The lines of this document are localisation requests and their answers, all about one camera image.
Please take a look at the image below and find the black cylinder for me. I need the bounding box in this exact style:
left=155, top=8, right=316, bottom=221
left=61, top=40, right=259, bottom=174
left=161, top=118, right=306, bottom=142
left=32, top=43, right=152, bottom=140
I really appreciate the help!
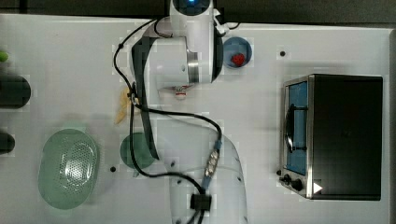
left=0, top=75, right=31, bottom=109
left=0, top=132, right=15, bottom=154

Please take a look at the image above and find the green object at edge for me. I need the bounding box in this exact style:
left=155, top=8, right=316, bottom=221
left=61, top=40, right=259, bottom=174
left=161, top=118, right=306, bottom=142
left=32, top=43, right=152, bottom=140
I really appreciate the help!
left=0, top=51, right=8, bottom=63

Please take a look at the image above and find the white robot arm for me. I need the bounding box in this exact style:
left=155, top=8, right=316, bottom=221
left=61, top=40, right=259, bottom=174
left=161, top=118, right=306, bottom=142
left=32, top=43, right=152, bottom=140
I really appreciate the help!
left=131, top=0, right=248, bottom=224

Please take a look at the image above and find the black cylinder lower left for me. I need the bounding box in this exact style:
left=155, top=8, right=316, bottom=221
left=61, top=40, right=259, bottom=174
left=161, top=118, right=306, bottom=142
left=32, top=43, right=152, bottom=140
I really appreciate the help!
left=0, top=132, right=15, bottom=154

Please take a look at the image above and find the red toy in bowl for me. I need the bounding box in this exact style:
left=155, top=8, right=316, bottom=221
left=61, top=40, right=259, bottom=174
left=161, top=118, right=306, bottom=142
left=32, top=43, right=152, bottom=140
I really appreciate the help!
left=231, top=53, right=246, bottom=67

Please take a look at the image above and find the green perforated colander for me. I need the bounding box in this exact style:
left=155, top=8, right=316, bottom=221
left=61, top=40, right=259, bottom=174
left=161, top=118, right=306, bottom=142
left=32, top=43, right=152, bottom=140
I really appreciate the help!
left=38, top=129, right=99, bottom=210

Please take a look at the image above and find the blue bowl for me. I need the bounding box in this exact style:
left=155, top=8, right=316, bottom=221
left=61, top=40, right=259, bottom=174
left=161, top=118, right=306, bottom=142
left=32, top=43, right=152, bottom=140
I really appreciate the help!
left=223, top=36, right=252, bottom=68

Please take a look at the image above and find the yellow felt toy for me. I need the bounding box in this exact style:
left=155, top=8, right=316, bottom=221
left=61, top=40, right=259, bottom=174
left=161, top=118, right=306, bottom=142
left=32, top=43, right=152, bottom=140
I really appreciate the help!
left=114, top=88, right=131, bottom=124

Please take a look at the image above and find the black toaster oven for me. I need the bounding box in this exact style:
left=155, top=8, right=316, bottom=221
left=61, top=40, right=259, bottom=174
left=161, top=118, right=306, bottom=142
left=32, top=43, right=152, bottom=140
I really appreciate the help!
left=276, top=74, right=383, bottom=201

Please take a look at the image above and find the red felt ketchup bottle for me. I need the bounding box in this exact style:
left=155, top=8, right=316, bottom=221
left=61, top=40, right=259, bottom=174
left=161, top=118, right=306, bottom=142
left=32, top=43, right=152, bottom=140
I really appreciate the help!
left=162, top=85, right=191, bottom=101

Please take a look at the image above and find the dark green round plate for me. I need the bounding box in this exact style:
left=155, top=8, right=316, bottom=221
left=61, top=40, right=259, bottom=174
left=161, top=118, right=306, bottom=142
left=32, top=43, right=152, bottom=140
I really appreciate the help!
left=120, top=133, right=154, bottom=169

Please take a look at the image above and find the black cylinder upper left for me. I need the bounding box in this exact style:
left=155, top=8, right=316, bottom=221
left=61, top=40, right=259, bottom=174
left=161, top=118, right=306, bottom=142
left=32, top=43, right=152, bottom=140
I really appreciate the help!
left=0, top=75, right=31, bottom=109

